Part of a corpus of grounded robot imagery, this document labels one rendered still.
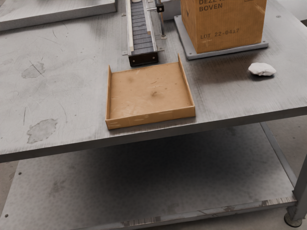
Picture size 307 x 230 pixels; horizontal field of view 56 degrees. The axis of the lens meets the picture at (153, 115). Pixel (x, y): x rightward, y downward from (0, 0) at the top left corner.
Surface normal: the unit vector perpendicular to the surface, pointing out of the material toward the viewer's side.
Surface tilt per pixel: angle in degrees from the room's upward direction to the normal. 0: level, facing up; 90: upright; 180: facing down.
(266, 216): 0
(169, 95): 0
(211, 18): 90
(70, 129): 0
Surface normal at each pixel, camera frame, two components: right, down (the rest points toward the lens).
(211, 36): 0.11, 0.66
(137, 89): -0.14, -0.73
